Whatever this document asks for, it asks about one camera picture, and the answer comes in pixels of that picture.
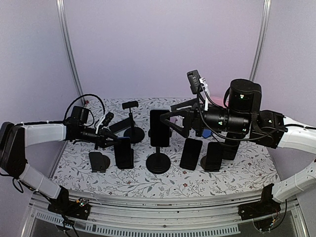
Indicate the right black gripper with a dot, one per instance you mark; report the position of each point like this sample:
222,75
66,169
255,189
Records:
195,115

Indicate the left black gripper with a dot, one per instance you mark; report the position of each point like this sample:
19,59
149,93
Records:
101,137

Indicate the blue phone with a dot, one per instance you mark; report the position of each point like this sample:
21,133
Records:
206,133

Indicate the black phone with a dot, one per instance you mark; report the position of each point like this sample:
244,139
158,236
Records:
230,149
190,153
120,126
214,157
122,153

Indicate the teal green phone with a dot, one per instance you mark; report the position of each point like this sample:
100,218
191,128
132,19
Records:
160,128

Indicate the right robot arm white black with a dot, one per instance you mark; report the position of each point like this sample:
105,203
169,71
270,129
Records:
238,119

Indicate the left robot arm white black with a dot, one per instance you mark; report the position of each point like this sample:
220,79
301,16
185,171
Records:
17,138

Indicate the pink phone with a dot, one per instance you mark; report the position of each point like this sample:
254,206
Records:
173,119

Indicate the black folding stand far left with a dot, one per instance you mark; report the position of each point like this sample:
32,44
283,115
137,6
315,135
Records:
99,162

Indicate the black folding stand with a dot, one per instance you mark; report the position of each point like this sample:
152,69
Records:
131,158
99,162

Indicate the dark grey folding stand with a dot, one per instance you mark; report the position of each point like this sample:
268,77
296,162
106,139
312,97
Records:
203,162

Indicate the black round-base clamp stand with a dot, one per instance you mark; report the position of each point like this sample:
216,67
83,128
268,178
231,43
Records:
158,162

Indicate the pink plate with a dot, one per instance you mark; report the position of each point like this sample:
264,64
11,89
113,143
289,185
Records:
219,101

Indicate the floral table mat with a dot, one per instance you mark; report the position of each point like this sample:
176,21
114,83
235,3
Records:
250,171

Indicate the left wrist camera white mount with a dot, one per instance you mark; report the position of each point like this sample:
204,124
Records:
104,121

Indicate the front aluminium rail frame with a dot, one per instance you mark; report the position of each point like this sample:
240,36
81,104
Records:
114,216

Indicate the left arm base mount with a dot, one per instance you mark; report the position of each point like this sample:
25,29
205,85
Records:
79,208

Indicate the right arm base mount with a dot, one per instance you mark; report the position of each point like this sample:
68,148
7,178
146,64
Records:
265,206

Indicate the right aluminium corner post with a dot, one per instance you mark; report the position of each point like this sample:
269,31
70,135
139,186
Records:
261,39

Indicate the aluminium corner post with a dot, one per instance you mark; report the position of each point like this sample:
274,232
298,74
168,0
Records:
261,39
68,47

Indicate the left aluminium corner post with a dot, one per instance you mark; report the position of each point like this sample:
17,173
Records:
68,47

